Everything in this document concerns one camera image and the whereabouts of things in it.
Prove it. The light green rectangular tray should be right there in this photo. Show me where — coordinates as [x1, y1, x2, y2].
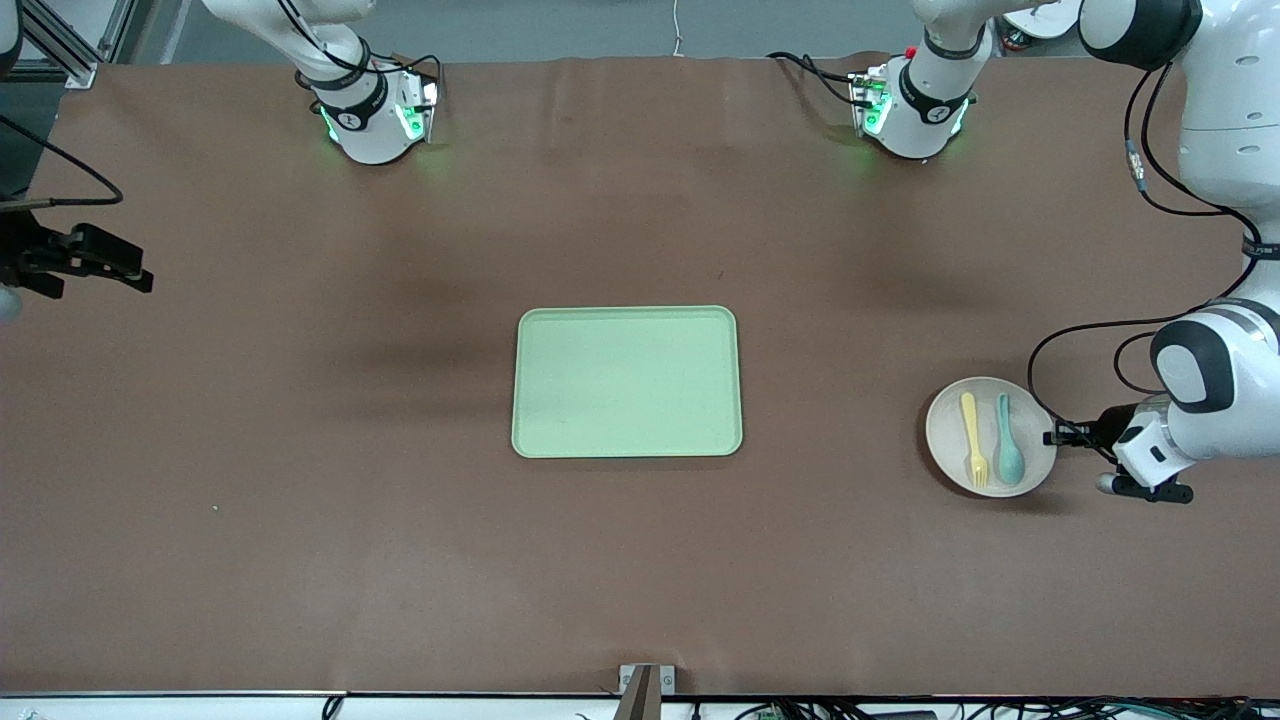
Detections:
[511, 305, 745, 460]

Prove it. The round beige plate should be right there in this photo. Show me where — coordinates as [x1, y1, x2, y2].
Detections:
[925, 376, 1059, 499]

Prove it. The aluminium frame profile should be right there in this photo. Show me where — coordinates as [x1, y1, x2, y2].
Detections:
[18, 0, 136, 91]

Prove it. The tangled black cable bundle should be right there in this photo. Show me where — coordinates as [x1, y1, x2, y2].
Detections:
[695, 695, 1280, 720]

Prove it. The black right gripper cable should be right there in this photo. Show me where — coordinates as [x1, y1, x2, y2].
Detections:
[0, 114, 124, 208]

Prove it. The brown table cover sheet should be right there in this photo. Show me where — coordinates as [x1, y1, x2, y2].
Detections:
[0, 54, 1280, 699]

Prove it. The teal plastic spoon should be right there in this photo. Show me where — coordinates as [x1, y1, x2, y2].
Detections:
[993, 393, 1028, 488]

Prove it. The black right arm base cable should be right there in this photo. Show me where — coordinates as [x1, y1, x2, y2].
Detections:
[280, 0, 443, 111]

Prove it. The black left arm base cable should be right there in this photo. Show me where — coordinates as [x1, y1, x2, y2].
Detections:
[767, 50, 881, 111]

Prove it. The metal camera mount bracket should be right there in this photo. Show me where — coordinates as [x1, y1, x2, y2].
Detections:
[617, 663, 677, 720]

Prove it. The yellow plastic fork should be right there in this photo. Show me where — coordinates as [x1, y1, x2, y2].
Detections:
[959, 391, 991, 490]

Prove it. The black arm base cable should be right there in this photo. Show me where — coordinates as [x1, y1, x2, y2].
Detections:
[280, 0, 443, 111]
[767, 50, 881, 111]

